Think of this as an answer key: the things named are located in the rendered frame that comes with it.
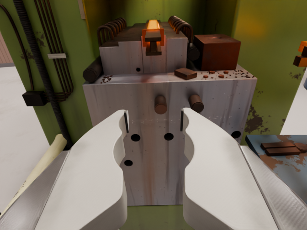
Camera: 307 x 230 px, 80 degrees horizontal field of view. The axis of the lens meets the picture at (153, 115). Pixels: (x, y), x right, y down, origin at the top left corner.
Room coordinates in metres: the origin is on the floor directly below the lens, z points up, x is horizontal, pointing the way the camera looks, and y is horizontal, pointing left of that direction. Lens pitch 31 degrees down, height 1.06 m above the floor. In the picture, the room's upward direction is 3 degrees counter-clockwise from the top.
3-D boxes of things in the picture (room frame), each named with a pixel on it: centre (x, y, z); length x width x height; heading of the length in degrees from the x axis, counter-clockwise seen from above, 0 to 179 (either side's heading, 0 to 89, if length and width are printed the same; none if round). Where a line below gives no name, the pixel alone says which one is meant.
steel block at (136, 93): (0.66, -0.04, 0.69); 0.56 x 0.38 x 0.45; 179
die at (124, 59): (0.65, 0.01, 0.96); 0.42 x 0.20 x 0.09; 179
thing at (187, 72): (0.41, -0.08, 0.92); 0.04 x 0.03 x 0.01; 30
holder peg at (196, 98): (0.35, -0.09, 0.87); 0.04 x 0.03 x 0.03; 179
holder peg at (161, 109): (0.36, -0.02, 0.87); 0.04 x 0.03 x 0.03; 179
